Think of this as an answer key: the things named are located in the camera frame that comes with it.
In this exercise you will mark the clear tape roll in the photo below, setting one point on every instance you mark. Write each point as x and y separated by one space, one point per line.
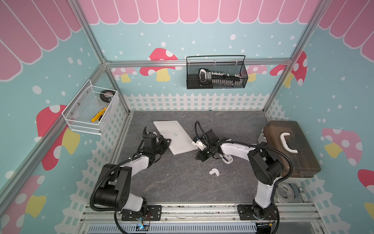
284 193

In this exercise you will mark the silver laptop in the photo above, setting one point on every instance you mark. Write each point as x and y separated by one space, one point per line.
181 142

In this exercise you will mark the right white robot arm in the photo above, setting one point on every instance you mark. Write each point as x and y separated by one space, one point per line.
270 167

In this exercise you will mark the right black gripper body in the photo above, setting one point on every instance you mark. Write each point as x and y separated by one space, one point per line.
210 147

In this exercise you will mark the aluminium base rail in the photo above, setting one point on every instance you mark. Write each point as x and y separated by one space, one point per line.
206 218

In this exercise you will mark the white wireless mouse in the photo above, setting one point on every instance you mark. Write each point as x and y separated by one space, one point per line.
228 159

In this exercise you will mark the black tape roll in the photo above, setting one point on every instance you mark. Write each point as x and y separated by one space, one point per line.
107 95

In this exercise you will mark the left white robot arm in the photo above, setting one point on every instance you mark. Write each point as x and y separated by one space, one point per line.
112 190

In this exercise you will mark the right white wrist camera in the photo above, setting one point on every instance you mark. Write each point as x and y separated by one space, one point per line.
198 143

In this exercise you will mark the black wire mesh basket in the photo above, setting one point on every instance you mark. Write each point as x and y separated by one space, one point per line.
231 64

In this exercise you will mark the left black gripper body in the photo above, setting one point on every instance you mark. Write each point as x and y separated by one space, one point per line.
160 148

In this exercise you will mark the yellow tool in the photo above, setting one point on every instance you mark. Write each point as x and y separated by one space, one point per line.
99 115

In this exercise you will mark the socket bit set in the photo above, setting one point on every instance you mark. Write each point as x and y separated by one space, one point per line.
207 77

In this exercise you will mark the white wire mesh basket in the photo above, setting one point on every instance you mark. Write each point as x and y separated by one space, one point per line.
84 106

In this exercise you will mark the brown lidded storage box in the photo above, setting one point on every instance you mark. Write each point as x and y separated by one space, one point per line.
287 137

